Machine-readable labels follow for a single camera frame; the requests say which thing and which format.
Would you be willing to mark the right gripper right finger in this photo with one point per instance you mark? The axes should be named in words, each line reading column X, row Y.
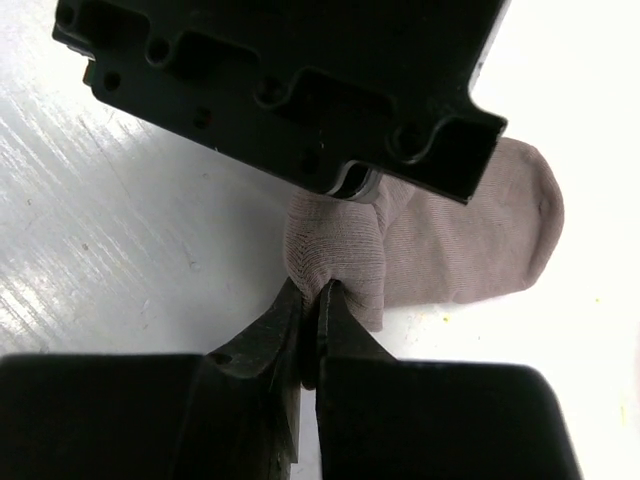
column 347, row 358

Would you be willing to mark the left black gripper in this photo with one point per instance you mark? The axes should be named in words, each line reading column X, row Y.
column 329, row 96

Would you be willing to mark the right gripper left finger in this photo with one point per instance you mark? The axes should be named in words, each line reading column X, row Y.
column 252, row 402

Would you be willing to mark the grey sock red stripes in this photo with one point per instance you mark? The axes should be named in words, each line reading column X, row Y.
column 411, row 247

